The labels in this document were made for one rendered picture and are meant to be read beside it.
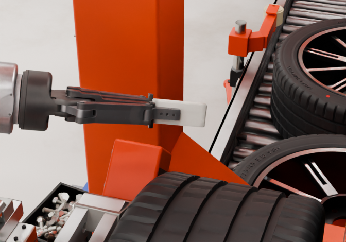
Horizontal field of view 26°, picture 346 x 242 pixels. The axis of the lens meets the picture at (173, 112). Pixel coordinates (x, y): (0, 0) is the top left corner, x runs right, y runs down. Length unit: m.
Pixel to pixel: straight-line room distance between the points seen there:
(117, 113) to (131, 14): 0.41
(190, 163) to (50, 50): 2.19
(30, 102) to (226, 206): 0.27
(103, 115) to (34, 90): 0.09
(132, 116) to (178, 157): 0.60
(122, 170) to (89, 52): 0.33
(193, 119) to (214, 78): 2.42
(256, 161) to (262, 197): 1.10
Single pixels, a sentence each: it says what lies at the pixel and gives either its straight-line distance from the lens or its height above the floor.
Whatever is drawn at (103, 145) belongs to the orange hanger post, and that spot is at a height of 0.90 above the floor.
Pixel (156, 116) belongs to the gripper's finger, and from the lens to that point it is 0.95.
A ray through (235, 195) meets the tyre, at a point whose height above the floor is 1.16.
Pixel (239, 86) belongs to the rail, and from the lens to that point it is 2.60.
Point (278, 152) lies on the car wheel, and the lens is 2.12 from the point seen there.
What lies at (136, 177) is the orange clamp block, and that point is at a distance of 1.09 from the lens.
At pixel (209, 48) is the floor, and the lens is 3.62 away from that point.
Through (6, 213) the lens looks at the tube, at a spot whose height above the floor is 0.99.
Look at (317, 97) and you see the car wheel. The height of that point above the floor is 0.50.
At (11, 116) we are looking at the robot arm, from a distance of 0.91.
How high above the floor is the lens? 1.79
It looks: 35 degrees down
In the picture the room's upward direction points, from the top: straight up
